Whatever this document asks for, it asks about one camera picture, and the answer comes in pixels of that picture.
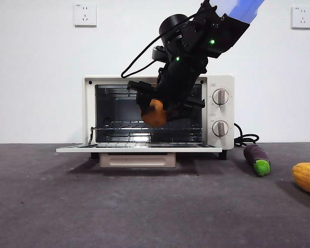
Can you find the purple toy eggplant green stem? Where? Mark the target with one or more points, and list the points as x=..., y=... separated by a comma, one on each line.
x=255, y=157

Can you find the beige oven knob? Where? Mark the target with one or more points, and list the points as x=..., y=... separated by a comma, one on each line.
x=220, y=128
x=220, y=96

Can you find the orange brown potato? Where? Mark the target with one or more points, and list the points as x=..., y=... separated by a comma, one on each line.
x=155, y=115

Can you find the white wall socket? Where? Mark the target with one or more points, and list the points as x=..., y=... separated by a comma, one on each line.
x=85, y=15
x=301, y=17

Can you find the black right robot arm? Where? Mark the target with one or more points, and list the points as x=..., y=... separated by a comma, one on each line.
x=180, y=77

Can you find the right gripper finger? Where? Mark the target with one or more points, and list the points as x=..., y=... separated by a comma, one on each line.
x=144, y=103
x=177, y=112

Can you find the yellow corn cob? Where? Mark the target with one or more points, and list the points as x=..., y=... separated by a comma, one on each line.
x=308, y=178

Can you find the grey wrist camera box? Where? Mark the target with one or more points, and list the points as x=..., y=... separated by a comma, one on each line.
x=158, y=53

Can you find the white toaster oven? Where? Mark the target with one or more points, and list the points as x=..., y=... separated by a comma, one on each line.
x=222, y=113

